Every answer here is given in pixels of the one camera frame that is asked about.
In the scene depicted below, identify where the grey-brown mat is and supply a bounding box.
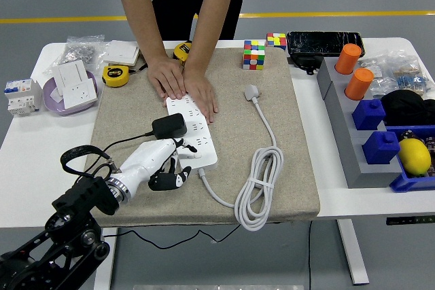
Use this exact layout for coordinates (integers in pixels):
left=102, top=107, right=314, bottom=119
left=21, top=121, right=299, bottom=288
left=84, top=47, right=321, bottom=228

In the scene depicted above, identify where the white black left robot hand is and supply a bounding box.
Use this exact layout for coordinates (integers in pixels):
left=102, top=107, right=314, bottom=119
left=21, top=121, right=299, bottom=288
left=117, top=137, right=198, bottom=199

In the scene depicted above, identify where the yellow black tape measure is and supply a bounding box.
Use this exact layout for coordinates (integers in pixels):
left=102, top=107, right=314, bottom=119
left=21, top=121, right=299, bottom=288
left=101, top=64, right=131, bottom=88

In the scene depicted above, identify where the thin black adapter cord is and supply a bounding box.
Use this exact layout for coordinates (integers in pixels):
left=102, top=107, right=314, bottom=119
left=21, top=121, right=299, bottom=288
left=101, top=129, right=243, bottom=250

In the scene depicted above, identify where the person's left hand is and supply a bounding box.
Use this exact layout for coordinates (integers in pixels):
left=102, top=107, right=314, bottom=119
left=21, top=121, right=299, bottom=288
left=183, top=65, right=219, bottom=124

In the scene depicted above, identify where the black plastic tray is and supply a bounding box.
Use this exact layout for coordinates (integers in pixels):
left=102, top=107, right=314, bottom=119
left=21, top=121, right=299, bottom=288
left=285, top=30, right=366, bottom=58

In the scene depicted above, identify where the white power strip cord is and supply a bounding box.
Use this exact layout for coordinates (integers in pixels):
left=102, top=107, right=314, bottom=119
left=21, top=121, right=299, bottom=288
left=198, top=96, right=285, bottom=232

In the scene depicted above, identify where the blue block with knob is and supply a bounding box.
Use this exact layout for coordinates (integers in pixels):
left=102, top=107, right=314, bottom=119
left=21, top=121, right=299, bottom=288
left=361, top=130, right=401, bottom=166
left=351, top=98, right=387, bottom=131

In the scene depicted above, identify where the white wall switch plate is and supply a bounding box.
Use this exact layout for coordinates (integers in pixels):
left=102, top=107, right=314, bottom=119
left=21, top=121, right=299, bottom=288
left=101, top=39, right=141, bottom=67

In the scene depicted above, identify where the clear bag of blue resistors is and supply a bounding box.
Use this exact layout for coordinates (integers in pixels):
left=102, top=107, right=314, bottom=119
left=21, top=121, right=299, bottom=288
left=389, top=52, right=435, bottom=97

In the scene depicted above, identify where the clear bag of metal screws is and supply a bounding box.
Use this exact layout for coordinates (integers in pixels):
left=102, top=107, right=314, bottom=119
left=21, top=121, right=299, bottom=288
left=42, top=34, right=106, bottom=75

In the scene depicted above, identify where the white switch panel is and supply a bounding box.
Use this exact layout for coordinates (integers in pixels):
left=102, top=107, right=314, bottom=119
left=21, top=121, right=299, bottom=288
left=51, top=59, right=90, bottom=97

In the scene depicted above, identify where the black power adapter plug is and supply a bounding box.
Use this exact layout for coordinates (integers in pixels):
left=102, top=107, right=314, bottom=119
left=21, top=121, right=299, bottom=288
left=152, top=113, right=188, bottom=141

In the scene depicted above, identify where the white power strip plug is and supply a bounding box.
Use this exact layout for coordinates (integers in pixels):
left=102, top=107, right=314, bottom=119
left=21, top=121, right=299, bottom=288
left=243, top=84, right=263, bottom=101

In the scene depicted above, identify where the yellow lemon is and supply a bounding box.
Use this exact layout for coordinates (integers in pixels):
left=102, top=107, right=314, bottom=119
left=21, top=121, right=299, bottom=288
left=397, top=137, right=432, bottom=177

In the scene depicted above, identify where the black table control panel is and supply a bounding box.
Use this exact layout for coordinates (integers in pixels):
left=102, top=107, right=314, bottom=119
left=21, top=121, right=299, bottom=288
left=385, top=215, right=435, bottom=226

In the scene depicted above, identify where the clear bag of small parts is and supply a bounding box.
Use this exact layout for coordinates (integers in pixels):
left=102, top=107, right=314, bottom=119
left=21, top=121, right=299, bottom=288
left=358, top=54, right=395, bottom=99

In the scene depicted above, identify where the orange cylinder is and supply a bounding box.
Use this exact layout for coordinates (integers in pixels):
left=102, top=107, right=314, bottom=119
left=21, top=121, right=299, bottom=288
left=344, top=67, right=375, bottom=100
left=334, top=43, right=362, bottom=75

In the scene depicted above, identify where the blue plastic bin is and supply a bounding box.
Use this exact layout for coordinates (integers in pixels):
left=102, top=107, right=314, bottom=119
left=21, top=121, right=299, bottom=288
left=385, top=125, right=435, bottom=193

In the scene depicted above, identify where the small black device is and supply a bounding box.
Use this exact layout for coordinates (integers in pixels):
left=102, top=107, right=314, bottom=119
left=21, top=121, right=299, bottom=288
left=287, top=54, right=324, bottom=76

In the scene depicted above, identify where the yellow tape measure red label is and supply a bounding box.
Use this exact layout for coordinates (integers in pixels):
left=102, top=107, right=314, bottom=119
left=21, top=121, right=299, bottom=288
left=172, top=41, right=193, bottom=66

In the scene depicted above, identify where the person's right hand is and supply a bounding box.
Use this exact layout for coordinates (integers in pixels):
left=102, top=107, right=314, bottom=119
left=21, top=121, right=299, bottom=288
left=146, top=54, right=187, bottom=100

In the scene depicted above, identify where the black cloth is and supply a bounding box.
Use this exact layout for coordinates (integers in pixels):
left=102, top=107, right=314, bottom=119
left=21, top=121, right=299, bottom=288
left=379, top=89, right=435, bottom=127

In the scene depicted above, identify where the white circuit breaker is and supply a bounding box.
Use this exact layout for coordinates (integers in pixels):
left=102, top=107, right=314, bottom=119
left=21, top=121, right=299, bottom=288
left=3, top=78, right=42, bottom=117

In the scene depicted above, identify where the white socket panel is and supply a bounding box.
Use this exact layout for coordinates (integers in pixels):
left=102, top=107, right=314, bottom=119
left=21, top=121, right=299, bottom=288
left=62, top=77, right=99, bottom=110

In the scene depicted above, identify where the large colourful puzzle cube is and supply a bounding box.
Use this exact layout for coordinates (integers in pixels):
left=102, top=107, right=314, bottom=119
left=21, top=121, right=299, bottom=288
left=241, top=39, right=266, bottom=71

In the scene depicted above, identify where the purple bowl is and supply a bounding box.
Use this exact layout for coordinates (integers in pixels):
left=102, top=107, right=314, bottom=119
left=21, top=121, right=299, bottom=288
left=41, top=69, right=100, bottom=117

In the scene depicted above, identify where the white power strip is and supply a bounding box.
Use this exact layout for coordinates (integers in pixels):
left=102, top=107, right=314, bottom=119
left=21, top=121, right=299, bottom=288
left=165, top=95, right=218, bottom=171

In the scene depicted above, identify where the small colourful puzzle cube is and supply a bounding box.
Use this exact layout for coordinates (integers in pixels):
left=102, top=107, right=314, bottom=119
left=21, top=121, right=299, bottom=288
left=265, top=32, right=288, bottom=51

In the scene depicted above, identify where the grey block holder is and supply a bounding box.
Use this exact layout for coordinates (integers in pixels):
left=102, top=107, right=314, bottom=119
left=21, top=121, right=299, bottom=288
left=316, top=56, right=404, bottom=189

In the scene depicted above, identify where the black hanging cable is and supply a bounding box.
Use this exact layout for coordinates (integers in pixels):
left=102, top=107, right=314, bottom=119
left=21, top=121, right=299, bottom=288
left=307, top=220, right=313, bottom=290

